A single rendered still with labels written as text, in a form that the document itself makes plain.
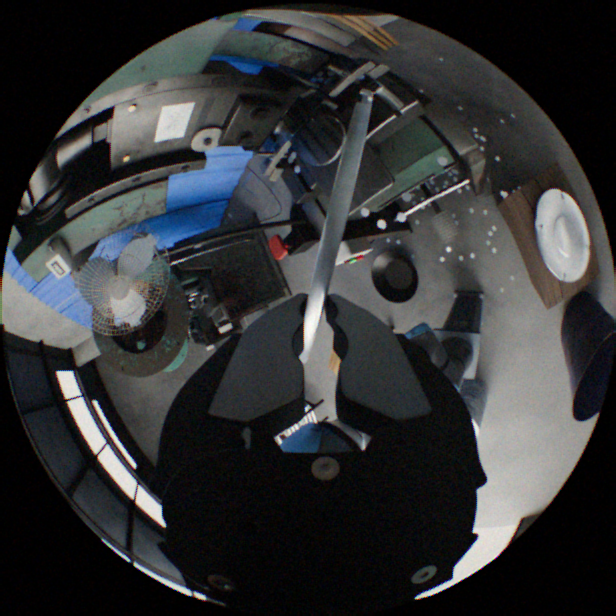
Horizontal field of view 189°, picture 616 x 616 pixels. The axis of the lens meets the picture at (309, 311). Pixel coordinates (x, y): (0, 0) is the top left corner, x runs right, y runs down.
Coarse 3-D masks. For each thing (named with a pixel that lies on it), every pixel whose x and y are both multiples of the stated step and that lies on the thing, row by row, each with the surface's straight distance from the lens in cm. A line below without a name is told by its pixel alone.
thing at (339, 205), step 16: (368, 96) 21; (368, 112) 12; (352, 128) 10; (352, 144) 9; (352, 160) 9; (336, 176) 9; (352, 176) 9; (336, 192) 8; (352, 192) 9; (336, 208) 8; (336, 224) 8; (320, 240) 8; (336, 240) 8; (320, 256) 9; (336, 256) 9; (320, 272) 9; (320, 288) 9; (320, 304) 10; (304, 320) 10; (304, 336) 11; (304, 352) 13
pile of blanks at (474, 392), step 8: (464, 384) 139; (472, 384) 140; (480, 384) 141; (464, 392) 133; (472, 392) 133; (480, 392) 137; (464, 400) 128; (472, 400) 129; (480, 400) 135; (472, 408) 125; (480, 408) 132; (472, 416) 122; (480, 416) 129; (480, 424) 129
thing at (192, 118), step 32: (160, 96) 35; (192, 96) 35; (224, 96) 37; (256, 96) 39; (128, 128) 36; (160, 128) 37; (192, 128) 39; (224, 128) 39; (256, 128) 39; (128, 160) 40
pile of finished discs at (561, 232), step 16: (544, 192) 82; (560, 192) 83; (544, 208) 78; (560, 208) 82; (576, 208) 86; (544, 224) 77; (560, 224) 80; (576, 224) 85; (544, 240) 77; (560, 240) 80; (576, 240) 84; (544, 256) 77; (560, 256) 80; (576, 256) 84; (560, 272) 81; (576, 272) 85
